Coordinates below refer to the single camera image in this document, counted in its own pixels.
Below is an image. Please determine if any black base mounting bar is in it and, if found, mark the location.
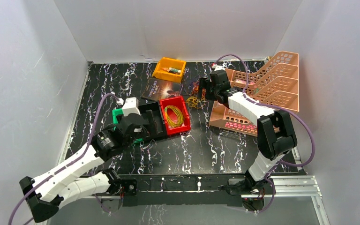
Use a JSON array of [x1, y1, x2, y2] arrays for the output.
[[123, 173, 251, 207]]

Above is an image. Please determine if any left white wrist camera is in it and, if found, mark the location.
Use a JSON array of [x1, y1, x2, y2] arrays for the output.
[[121, 97, 141, 116]]

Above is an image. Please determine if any pink tiered file tray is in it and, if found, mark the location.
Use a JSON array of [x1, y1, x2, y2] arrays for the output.
[[209, 51, 299, 136]]

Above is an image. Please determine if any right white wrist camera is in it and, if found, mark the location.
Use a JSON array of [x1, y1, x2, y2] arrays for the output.
[[211, 63, 225, 71]]

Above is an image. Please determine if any marker in orange bin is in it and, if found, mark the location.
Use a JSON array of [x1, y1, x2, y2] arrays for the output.
[[161, 67, 182, 75]]

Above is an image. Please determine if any orange plastic bin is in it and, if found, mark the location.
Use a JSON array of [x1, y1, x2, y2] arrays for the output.
[[152, 57, 186, 83]]

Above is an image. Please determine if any red plastic bin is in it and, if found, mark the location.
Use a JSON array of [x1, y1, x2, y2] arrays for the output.
[[159, 96, 191, 135]]

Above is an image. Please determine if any dark paperback book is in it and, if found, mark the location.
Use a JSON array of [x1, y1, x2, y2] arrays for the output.
[[141, 77, 183, 101]]

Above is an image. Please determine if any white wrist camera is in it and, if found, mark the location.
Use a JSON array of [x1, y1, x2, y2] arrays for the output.
[[121, 97, 141, 116], [211, 63, 225, 71]]

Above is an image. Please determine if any black plastic bin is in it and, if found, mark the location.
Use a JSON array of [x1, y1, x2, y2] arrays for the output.
[[138, 101, 168, 142]]

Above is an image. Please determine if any green plastic bin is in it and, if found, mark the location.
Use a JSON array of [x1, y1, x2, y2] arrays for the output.
[[112, 109, 142, 143]]

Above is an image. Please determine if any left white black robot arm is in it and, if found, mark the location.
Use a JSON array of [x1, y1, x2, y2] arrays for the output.
[[19, 110, 158, 223]]

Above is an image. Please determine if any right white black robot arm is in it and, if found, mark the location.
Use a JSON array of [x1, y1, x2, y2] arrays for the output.
[[198, 69, 297, 195]]

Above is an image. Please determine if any yellow green coiled cable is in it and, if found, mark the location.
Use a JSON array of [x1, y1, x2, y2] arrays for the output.
[[164, 105, 186, 128]]

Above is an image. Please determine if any aluminium frame rail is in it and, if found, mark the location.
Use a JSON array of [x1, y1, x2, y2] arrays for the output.
[[82, 175, 329, 225]]

